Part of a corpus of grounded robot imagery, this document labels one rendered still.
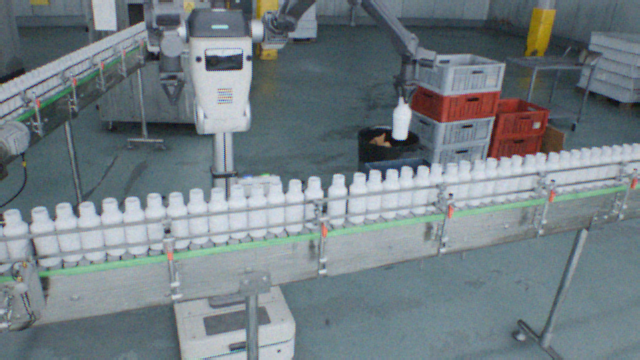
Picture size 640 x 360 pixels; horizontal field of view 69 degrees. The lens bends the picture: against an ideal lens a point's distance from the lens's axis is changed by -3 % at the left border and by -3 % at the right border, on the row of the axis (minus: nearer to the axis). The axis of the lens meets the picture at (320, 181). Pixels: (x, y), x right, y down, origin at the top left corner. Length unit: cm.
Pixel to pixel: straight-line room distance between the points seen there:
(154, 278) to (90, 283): 17
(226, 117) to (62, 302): 90
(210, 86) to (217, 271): 75
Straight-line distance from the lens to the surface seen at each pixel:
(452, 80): 380
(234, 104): 194
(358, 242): 161
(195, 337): 226
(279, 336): 229
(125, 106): 537
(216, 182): 209
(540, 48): 1158
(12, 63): 824
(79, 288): 151
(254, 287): 157
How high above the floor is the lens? 180
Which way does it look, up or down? 25 degrees down
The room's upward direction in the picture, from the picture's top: 3 degrees clockwise
